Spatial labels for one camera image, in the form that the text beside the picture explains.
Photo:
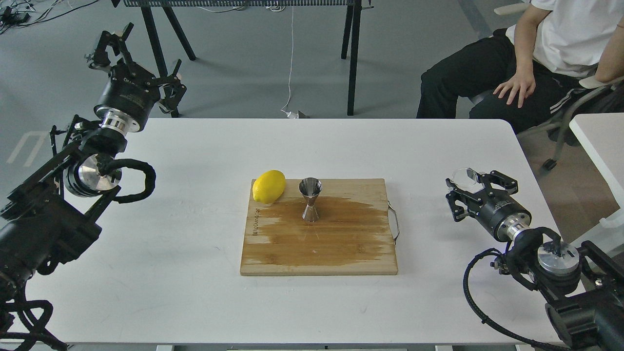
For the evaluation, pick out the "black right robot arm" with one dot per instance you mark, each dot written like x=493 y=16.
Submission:
x=583 y=287

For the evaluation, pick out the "office chair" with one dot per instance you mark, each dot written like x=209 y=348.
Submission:
x=591 y=94

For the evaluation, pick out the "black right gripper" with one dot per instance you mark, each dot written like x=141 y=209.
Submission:
x=499 y=214

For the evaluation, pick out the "clear glass cup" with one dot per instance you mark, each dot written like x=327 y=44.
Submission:
x=467 y=179

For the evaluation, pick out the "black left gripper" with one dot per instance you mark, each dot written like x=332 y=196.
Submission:
x=127 y=100

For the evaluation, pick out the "black metal frame table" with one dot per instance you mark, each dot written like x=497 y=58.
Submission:
x=350 y=44

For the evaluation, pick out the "wooden cutting board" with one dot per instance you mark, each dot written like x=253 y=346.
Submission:
x=351 y=237

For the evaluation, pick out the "steel double jigger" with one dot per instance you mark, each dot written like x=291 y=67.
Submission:
x=310 y=188

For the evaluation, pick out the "yellow lemon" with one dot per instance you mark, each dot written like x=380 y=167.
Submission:
x=269 y=187

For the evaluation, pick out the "person's hand on lap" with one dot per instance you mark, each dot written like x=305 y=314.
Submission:
x=517 y=89

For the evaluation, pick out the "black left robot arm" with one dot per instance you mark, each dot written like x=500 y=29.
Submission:
x=52 y=216

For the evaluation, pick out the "seated person in white shirt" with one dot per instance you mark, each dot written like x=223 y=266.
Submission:
x=560 y=41

